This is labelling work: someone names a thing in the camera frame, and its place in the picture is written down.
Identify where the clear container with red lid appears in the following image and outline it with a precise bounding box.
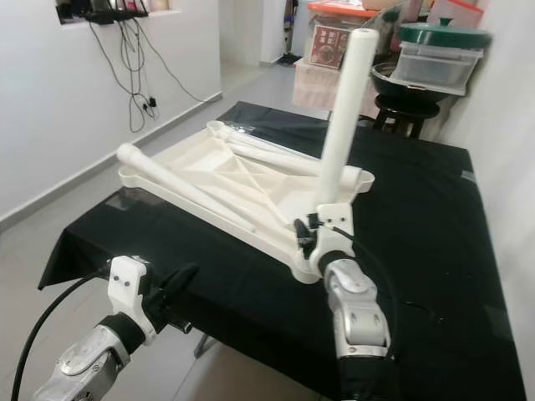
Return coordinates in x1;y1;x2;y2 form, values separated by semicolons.
426;0;486;28

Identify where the black cable with plug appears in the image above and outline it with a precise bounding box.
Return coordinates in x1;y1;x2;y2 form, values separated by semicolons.
88;17;160;133

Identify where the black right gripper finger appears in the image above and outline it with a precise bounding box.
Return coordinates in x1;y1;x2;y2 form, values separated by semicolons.
293;214;318;256

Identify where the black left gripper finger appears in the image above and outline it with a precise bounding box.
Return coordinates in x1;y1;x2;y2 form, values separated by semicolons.
153;263;203;311
145;263;196;297

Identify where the black wok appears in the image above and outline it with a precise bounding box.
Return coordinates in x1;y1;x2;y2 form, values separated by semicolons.
370;63;452;105

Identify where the clear box with orange lid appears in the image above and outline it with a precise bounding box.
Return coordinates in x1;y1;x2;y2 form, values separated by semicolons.
308;0;364;69

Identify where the clear plastic storage box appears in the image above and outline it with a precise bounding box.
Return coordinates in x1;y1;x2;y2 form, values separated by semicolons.
389;42;486;94

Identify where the cream plastic table top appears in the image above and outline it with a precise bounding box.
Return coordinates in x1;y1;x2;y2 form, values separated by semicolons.
119;119;375;285

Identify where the long thin black cable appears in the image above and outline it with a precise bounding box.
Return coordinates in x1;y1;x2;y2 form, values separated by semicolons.
134;17;212;105

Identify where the black table cloth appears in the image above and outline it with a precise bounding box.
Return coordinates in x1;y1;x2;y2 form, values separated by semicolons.
38;100;507;401

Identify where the pink checked cloth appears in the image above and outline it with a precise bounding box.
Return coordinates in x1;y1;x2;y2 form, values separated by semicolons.
293;58;356;114

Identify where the black plastic bag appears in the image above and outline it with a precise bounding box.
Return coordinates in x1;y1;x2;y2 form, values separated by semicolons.
364;4;410;63

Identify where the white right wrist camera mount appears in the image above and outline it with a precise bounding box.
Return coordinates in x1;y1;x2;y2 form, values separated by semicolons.
308;203;356;277

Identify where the clear plastic bag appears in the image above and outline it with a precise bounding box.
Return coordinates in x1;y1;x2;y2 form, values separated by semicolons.
227;119;258;135

